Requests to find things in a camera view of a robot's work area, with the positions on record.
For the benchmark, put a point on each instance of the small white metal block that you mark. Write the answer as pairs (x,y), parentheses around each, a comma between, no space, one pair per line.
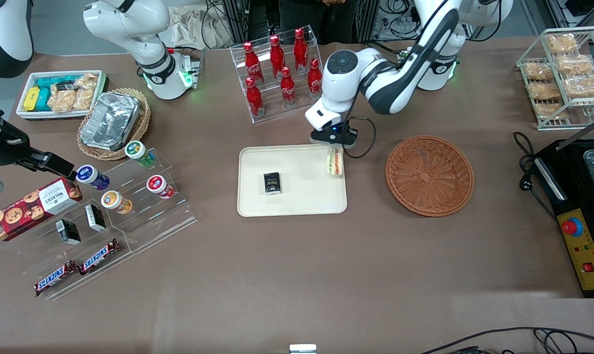
(302,348)

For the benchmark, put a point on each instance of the red lid cup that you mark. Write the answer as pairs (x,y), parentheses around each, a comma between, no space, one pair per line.
(159,186)

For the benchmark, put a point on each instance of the oval wicker basket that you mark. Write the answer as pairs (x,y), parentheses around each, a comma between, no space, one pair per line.
(142,125)

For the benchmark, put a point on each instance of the beige plastic tray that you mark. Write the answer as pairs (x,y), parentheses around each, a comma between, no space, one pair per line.
(301,196)

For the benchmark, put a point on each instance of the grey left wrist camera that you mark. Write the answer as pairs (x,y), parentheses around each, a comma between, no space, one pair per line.
(319,137)

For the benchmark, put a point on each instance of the clear acrylic stepped stand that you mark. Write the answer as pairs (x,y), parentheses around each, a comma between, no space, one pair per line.
(149,221)

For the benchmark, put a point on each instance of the snickers bar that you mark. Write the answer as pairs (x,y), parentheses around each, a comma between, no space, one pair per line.
(55,279)
(99,256)

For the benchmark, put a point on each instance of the clear bag of crackers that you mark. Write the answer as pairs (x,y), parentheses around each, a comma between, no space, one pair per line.
(73,96)

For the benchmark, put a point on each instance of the clear acrylic bottle rack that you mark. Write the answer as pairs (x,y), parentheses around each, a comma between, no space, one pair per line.
(287,110)

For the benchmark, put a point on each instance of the clear snack bag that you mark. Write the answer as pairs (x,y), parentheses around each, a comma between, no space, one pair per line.
(584,87)
(574,65)
(545,91)
(561,43)
(552,111)
(538,71)

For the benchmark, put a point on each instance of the red emergency stop button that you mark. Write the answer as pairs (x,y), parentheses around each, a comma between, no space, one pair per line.
(572,226)

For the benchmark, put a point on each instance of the round brown wicker basket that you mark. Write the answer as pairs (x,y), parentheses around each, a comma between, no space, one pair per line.
(429,177)

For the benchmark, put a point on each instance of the small black white box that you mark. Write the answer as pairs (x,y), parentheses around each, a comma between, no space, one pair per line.
(68,232)
(95,217)

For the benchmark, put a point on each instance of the red cola bottle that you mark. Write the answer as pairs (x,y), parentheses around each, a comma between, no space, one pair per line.
(277,56)
(254,98)
(288,87)
(251,61)
(315,78)
(300,49)

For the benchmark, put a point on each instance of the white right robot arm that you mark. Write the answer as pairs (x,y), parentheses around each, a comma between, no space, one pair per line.
(144,44)

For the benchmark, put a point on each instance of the black machine yellow panel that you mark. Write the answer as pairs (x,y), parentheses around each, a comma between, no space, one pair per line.
(572,196)

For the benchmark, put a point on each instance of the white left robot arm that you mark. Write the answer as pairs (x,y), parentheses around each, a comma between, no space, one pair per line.
(400,78)

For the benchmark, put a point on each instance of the crumpled beige cloth bag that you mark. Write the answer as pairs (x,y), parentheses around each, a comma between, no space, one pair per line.
(193,27)

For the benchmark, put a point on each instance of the person in black clothes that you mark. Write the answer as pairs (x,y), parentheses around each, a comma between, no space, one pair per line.
(321,19)

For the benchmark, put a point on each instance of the triangular sandwich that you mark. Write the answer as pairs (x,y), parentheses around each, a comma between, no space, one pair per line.
(335,167)

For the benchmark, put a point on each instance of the red cookie box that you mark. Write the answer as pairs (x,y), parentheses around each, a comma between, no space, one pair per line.
(31,209)

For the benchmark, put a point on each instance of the aluminium foil tray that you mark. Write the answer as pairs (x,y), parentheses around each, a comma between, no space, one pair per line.
(110,120)

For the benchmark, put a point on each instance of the teal small box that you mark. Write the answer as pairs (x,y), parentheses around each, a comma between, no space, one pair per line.
(53,81)

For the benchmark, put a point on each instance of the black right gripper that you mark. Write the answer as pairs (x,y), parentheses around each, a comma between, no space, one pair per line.
(6,148)

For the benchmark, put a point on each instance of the blue lid cup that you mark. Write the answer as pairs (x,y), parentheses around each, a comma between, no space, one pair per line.
(91,176)

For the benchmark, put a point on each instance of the green lid cup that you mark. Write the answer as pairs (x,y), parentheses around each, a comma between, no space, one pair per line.
(138,152)

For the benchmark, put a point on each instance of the white plastic bin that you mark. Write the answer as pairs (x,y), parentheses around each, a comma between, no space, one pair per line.
(24,115)

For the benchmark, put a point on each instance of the small black box gold print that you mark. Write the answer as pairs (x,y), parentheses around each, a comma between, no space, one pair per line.
(272,183)

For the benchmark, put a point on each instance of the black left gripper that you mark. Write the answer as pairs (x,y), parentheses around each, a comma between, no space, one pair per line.
(340,130)

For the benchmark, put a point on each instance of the yellow small box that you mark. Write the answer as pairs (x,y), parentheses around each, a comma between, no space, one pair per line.
(31,99)

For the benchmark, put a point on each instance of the orange lid cup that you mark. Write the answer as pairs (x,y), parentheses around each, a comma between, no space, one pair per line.
(115,201)

